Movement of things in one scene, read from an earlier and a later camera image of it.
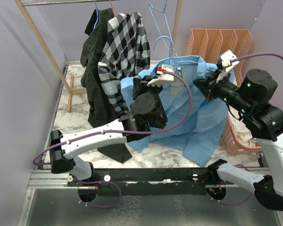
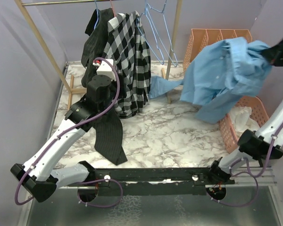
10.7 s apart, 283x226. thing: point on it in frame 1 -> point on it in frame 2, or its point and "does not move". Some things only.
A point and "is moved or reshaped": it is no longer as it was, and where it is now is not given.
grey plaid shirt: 126,55 does not move
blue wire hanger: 170,54 -> 162,62
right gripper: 209,88 -> 274,53
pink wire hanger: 112,8 does not move
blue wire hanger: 150,7 -> 162,12
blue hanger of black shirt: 97,15 does not move
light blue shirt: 194,120 is moved or reshaped
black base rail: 152,181 does not move
